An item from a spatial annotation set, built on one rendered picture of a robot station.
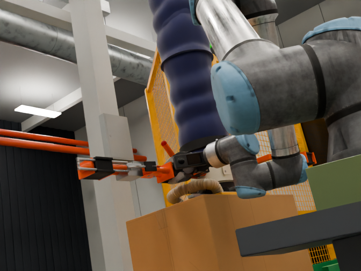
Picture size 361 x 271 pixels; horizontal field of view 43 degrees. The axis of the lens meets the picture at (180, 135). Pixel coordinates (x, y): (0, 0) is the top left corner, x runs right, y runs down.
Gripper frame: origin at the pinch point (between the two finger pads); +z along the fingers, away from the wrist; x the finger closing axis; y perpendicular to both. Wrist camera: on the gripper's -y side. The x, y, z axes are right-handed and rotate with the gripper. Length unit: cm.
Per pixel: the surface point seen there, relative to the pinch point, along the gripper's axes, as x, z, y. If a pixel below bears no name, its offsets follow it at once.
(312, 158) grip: 0, -29, 61
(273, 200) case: -15.2, -18.6, 38.0
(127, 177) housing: -2.9, -1.5, -21.5
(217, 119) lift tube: 21.0, -9.9, 25.3
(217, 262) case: -34.8, -17.7, -4.3
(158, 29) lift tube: 68, 5, 17
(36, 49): 370, 476, 277
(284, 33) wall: 485, 298, 863
